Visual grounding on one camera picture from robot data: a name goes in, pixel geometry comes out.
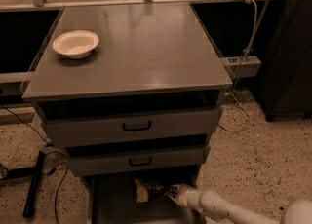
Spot top grey drawer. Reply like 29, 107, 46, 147
42, 107, 222, 148

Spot grey drawer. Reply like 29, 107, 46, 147
42, 107, 222, 148
68, 145, 210, 177

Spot brown chip bag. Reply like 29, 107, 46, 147
135, 178, 168, 203

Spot white cable with plug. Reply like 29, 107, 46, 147
203, 0, 261, 133

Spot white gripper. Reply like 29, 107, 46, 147
167, 184, 202, 208

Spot white paper bowl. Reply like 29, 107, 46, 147
53, 30, 99, 59

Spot middle grey drawer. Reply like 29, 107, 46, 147
68, 145, 210, 177

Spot grey drawer cabinet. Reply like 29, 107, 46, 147
21, 2, 234, 224

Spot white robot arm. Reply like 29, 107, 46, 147
167, 184, 312, 224

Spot open bottom drawer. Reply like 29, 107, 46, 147
89, 167, 206, 224

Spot black floor cable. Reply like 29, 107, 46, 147
0, 104, 70, 224

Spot black floor stand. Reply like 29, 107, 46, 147
0, 151, 45, 218

